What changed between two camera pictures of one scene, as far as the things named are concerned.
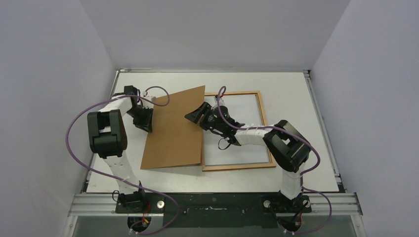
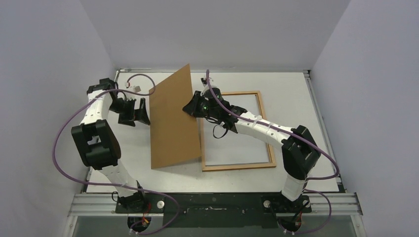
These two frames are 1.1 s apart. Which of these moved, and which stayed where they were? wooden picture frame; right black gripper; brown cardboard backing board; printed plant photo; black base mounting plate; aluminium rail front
Moved: brown cardboard backing board; right black gripper
Stayed: printed plant photo; aluminium rail front; wooden picture frame; black base mounting plate
